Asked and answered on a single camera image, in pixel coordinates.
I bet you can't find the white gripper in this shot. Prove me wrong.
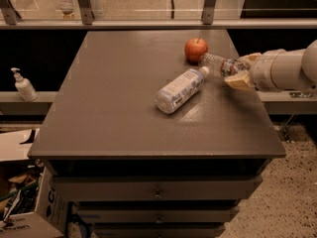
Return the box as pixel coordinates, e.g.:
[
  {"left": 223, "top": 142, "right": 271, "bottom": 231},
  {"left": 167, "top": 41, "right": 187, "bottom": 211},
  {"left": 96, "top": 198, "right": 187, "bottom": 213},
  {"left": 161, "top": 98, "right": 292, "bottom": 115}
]
[{"left": 224, "top": 49, "right": 284, "bottom": 91}]

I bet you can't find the clear plastic water bottle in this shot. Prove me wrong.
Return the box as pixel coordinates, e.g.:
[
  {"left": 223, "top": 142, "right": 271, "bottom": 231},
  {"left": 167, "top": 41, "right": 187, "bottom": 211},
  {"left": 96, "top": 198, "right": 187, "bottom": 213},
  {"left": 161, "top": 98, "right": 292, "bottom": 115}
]
[{"left": 198, "top": 53, "right": 248, "bottom": 78}]

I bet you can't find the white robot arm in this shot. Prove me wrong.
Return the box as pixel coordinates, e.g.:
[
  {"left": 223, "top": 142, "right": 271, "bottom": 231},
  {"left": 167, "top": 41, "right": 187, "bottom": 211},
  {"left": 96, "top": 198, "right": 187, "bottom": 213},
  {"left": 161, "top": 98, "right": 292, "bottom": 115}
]
[{"left": 224, "top": 40, "right": 317, "bottom": 93}]

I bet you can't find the red apple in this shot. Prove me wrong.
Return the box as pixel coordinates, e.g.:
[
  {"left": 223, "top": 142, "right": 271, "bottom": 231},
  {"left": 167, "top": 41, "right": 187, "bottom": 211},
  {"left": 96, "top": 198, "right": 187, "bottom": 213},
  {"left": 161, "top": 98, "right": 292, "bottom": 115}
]
[{"left": 184, "top": 38, "right": 208, "bottom": 62}]

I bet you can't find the white labelled drink bottle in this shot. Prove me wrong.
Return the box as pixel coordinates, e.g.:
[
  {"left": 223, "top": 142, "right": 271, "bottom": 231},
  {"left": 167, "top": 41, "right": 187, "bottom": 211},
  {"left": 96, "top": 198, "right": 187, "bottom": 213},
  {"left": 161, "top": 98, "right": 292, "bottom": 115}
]
[{"left": 156, "top": 66, "right": 210, "bottom": 114}]

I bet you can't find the white pump dispenser bottle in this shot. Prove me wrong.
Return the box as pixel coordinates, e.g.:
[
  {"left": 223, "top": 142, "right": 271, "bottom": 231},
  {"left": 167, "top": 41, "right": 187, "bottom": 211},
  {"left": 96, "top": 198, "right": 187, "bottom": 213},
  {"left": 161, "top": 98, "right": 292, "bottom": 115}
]
[{"left": 11, "top": 67, "right": 38, "bottom": 102}]

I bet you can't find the grey drawer cabinet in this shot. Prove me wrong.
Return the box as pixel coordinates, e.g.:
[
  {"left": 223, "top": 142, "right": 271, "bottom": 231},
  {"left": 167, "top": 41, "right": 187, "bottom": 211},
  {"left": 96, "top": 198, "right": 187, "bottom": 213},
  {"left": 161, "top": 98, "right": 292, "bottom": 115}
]
[{"left": 27, "top": 29, "right": 287, "bottom": 238}]

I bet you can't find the top grey drawer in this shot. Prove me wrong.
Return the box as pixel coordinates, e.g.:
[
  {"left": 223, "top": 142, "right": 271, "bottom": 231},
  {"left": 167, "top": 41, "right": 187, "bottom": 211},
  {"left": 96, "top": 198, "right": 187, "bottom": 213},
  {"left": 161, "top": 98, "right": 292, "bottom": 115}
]
[{"left": 53, "top": 176, "right": 263, "bottom": 201}]

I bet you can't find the grey drawer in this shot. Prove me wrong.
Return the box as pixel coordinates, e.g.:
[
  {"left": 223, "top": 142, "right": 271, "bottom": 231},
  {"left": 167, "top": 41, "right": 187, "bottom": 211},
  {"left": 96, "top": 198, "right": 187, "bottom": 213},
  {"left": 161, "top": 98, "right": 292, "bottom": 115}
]
[
  {"left": 77, "top": 205, "right": 239, "bottom": 224},
  {"left": 94, "top": 223, "right": 224, "bottom": 238},
  {"left": 53, "top": 176, "right": 263, "bottom": 201}
]

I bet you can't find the middle grey drawer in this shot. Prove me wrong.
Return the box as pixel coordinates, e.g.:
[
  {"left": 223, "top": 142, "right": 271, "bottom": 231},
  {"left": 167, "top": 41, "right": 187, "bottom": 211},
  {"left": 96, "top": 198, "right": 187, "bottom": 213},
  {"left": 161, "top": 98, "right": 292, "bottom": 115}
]
[{"left": 77, "top": 205, "right": 239, "bottom": 224}]

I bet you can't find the bottom grey drawer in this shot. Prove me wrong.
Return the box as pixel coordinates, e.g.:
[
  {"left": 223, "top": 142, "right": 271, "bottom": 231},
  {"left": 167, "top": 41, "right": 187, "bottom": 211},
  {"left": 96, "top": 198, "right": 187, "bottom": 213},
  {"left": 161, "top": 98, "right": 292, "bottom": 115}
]
[{"left": 94, "top": 223, "right": 224, "bottom": 238}]

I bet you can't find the grey metal railing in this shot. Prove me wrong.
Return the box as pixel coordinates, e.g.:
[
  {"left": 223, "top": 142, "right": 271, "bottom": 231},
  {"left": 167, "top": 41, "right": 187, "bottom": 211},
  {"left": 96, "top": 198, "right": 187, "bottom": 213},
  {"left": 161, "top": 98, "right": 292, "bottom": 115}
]
[{"left": 0, "top": 0, "right": 317, "bottom": 30}]

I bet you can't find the white cardboard box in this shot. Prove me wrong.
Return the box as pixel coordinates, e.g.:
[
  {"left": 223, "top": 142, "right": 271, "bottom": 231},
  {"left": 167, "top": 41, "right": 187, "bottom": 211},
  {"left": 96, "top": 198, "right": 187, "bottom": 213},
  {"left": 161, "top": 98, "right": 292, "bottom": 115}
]
[{"left": 0, "top": 129, "right": 68, "bottom": 238}]

